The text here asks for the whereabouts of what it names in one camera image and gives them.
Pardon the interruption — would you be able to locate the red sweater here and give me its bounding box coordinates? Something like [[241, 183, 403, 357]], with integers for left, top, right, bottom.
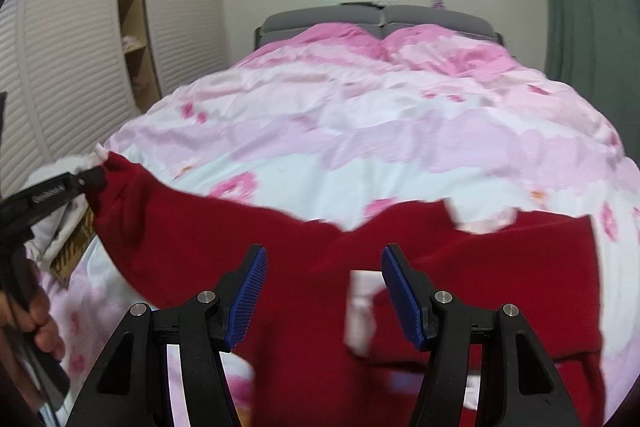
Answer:
[[92, 151, 608, 427]]

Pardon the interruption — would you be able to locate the person's left hand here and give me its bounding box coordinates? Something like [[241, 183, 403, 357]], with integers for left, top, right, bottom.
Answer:
[[26, 288, 67, 362]]

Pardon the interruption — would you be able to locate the pink floral quilt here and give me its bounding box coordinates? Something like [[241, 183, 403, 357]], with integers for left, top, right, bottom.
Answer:
[[27, 21, 630, 427]]

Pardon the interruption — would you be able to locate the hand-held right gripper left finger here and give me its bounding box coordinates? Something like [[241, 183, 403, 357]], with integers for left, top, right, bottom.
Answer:
[[62, 245, 268, 427]]

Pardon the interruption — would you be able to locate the white patterned folded cloth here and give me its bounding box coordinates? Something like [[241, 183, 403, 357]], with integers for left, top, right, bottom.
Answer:
[[24, 146, 108, 270]]

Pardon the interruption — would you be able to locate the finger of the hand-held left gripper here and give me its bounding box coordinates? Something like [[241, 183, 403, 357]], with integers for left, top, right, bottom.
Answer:
[[0, 167, 108, 229]]

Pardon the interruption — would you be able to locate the white louvred wardrobe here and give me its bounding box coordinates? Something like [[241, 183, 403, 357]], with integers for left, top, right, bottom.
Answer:
[[0, 0, 236, 212]]

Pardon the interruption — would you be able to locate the grey padded headboard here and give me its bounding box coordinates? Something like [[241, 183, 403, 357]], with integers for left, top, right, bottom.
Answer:
[[255, 4, 504, 52]]

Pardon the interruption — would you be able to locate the green curtain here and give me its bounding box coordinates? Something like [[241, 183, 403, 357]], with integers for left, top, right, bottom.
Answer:
[[531, 0, 640, 150]]

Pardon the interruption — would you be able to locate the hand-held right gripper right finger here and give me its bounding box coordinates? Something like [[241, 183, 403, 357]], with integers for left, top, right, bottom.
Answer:
[[381, 243, 583, 427]]

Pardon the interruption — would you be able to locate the wooden wardrobe shelf unit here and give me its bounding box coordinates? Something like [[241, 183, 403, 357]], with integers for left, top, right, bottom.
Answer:
[[116, 0, 163, 104]]

